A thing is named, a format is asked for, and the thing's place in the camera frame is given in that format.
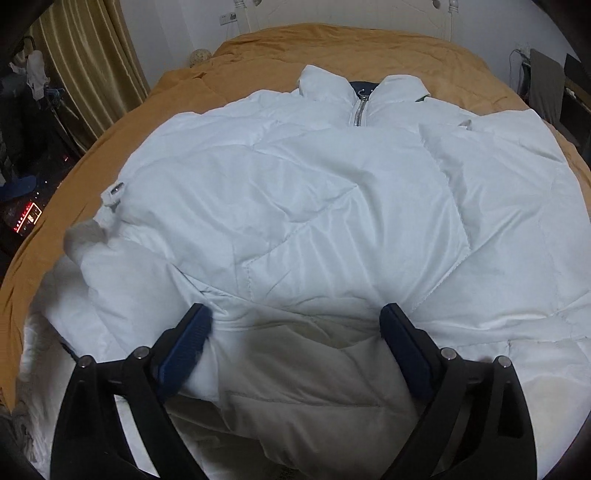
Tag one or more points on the white puffer jacket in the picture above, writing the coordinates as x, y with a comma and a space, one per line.
296, 217

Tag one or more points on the gold striped curtain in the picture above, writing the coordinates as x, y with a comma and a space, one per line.
90, 54

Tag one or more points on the woven ball lamp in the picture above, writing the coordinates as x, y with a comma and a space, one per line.
198, 56

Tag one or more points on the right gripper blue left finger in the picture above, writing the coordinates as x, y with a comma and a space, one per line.
178, 350

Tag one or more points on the mustard yellow quilt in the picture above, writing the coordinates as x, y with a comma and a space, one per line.
271, 59

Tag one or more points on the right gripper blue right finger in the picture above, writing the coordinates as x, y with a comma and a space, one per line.
414, 351

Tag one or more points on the white wooden headboard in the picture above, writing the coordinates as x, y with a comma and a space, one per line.
440, 19

